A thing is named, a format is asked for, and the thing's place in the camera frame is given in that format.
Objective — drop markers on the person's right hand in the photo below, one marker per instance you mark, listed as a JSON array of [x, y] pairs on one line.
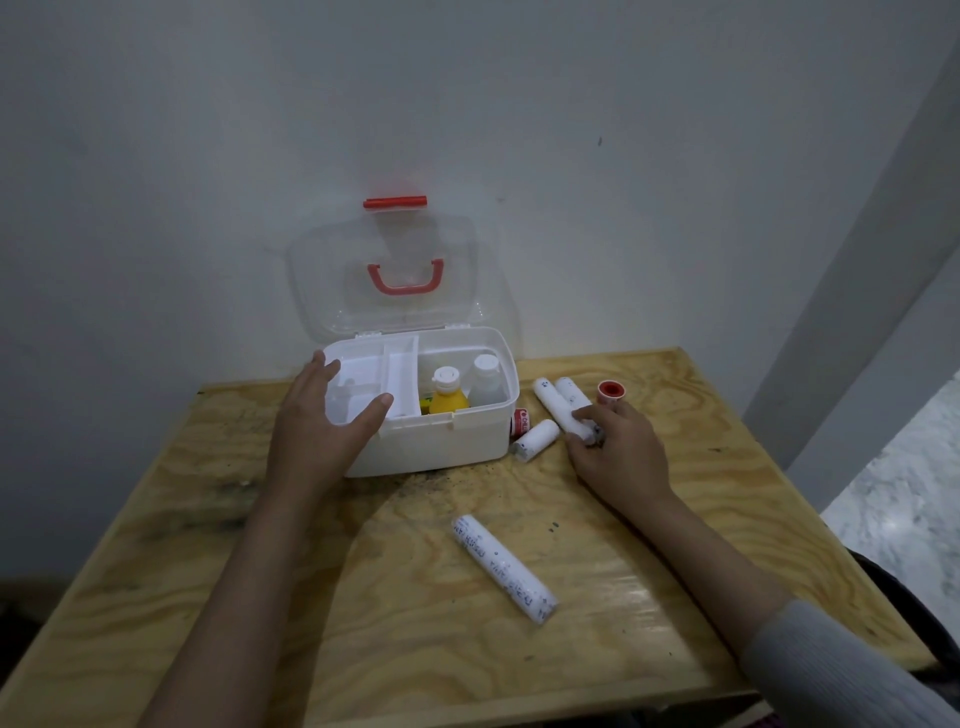
[[626, 465]]

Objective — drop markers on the person's right forearm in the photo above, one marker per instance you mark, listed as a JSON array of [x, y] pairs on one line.
[[712, 570]]

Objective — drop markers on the short white gauze roll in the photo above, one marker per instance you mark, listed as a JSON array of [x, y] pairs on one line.
[[536, 441]]

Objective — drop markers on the person's left forearm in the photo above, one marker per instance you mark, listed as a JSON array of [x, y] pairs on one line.
[[232, 622]]

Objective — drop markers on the white bottle green label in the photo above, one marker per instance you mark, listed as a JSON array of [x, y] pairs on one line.
[[487, 386]]

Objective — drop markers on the long printed white gauze roll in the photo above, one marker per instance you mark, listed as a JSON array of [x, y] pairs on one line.
[[502, 568]]

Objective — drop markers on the black mesh wastebasket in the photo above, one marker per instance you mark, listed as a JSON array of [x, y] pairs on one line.
[[922, 615]]

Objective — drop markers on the red tape roll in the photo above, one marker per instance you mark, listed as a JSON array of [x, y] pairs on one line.
[[520, 421], [611, 391]]

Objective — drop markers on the green and yellow medicine box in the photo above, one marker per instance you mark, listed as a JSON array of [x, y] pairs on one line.
[[425, 405]]

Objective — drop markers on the grey knit sweater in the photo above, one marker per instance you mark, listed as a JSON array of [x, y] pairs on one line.
[[825, 675]]

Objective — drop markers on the yellow bottle white cap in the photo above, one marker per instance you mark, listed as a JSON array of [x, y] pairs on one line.
[[448, 401]]

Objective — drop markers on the person's left hand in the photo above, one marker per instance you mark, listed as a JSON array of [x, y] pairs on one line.
[[307, 450]]

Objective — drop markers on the wooden table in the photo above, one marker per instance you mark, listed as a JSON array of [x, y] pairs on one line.
[[712, 420]]

